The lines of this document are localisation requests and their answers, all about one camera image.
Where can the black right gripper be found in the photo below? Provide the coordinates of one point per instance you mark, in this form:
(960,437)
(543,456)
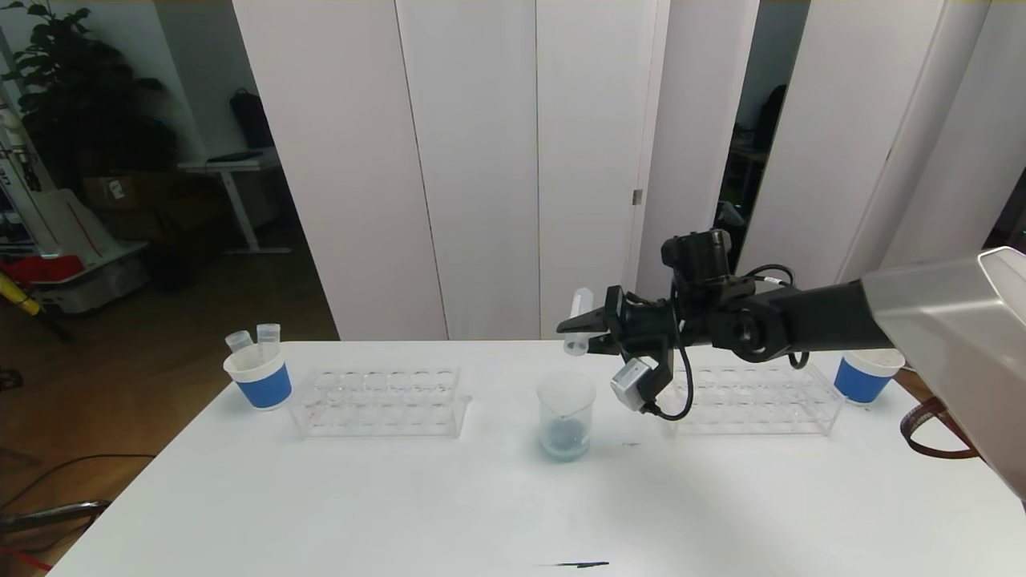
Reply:
(616,317)

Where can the test tube with pale liquid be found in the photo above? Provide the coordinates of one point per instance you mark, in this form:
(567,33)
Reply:
(583,300)

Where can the test tube with red liquid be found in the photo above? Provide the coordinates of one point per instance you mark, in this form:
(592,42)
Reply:
(268,340)

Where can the test tube with blue liquid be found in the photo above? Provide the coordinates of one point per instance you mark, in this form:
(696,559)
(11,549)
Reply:
(239,341)

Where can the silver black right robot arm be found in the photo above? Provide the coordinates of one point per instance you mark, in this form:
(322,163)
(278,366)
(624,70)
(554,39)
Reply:
(842,320)

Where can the clear glass beaker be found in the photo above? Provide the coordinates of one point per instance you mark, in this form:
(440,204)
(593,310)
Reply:
(565,441)

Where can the clear plastic test tube rack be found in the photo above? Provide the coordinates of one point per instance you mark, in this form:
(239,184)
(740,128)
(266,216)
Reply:
(753,405)
(385,402)

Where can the blue white paper cup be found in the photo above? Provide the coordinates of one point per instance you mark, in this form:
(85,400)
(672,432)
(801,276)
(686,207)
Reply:
(862,383)
(264,389)

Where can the white office desk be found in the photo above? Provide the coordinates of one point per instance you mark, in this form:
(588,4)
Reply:
(232,167)

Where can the black backpack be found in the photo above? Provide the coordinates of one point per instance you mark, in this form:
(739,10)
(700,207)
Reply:
(251,119)

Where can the brown cardboard box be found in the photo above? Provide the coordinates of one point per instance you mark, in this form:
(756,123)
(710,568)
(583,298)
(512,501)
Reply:
(144,195)

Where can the white machine housing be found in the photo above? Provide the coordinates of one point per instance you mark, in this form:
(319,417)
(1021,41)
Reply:
(88,280)

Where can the grey metal floor leg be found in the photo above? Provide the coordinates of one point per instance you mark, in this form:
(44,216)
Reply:
(64,513)

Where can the dark green potted plant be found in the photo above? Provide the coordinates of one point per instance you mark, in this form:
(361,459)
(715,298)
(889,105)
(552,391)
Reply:
(80,104)

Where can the small black floor box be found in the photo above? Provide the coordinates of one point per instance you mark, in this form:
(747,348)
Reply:
(11,379)

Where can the white printed column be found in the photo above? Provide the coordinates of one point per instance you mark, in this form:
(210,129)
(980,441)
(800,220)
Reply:
(20,160)

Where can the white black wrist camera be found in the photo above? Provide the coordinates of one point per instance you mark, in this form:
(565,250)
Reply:
(633,385)

